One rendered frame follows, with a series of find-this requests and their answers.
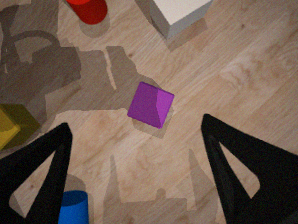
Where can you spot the white cube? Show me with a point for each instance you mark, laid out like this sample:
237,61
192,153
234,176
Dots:
172,16

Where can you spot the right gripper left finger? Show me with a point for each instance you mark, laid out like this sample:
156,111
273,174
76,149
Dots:
16,167

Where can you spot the blue cylinder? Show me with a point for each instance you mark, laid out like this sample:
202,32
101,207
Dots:
74,208

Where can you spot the yellow cube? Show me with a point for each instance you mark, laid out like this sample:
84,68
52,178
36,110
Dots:
16,125

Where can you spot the purple cube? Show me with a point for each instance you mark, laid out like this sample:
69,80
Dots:
150,105

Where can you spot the red cylinder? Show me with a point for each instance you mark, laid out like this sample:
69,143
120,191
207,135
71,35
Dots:
89,11

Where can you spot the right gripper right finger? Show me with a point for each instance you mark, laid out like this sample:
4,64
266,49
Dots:
276,201

